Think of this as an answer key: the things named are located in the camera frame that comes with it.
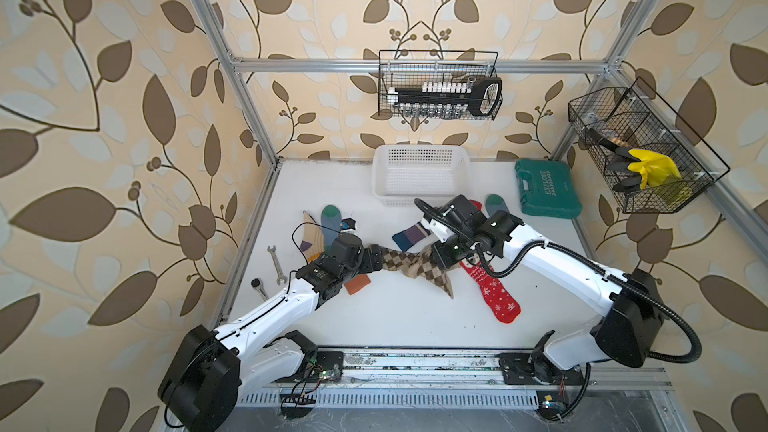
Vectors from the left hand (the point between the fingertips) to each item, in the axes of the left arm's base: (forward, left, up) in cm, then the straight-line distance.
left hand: (369, 249), depth 84 cm
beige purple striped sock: (+11, -13, -10) cm, 19 cm away
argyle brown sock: (-6, -16, +3) cm, 17 cm away
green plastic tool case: (+27, -62, -4) cm, 68 cm away
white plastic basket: (+39, -11, -9) cm, 41 cm away
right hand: (-4, -17, +4) cm, 18 cm away
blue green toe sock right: (+24, -43, -9) cm, 50 cm away
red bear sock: (-12, -39, -10) cm, 42 cm away
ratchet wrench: (-6, +34, -11) cm, 36 cm away
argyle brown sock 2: (+2, -7, -11) cm, 13 cm away
